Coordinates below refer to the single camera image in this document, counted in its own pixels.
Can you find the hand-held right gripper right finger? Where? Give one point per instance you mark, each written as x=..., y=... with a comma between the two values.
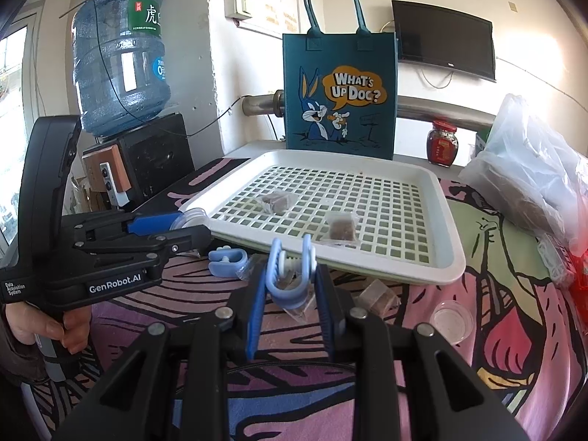
x=325, y=319

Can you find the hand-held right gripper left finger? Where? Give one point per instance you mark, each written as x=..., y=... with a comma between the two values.
x=255, y=317

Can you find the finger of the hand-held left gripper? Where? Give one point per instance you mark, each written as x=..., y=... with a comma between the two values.
x=183, y=239
x=151, y=223

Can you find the light blue plastic clip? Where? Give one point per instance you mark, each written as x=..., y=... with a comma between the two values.
x=289, y=280
x=225, y=262

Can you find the white perforated plastic tray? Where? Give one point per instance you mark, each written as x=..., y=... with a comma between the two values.
x=390, y=183

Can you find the person's left hand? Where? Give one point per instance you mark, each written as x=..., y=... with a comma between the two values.
x=46, y=328

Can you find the black water dispenser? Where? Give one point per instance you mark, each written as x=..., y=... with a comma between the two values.
x=151, y=156

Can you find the window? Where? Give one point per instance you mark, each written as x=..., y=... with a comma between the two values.
x=11, y=124

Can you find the blue water jug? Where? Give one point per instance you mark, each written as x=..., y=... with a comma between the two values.
x=115, y=69

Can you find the red lidded glass jar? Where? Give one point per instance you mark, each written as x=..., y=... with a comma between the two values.
x=442, y=147

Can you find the green white carton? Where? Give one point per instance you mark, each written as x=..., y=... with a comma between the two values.
x=480, y=142

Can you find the teal cartoon tote bag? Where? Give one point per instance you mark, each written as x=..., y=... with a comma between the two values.
x=340, y=55

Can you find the clear plastic bag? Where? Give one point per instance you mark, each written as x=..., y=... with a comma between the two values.
x=519, y=170

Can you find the red packet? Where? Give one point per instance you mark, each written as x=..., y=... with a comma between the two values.
x=579, y=280

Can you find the white wall switch box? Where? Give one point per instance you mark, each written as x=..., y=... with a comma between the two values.
x=236, y=4

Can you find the black wall television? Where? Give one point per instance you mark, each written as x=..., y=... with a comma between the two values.
x=441, y=36

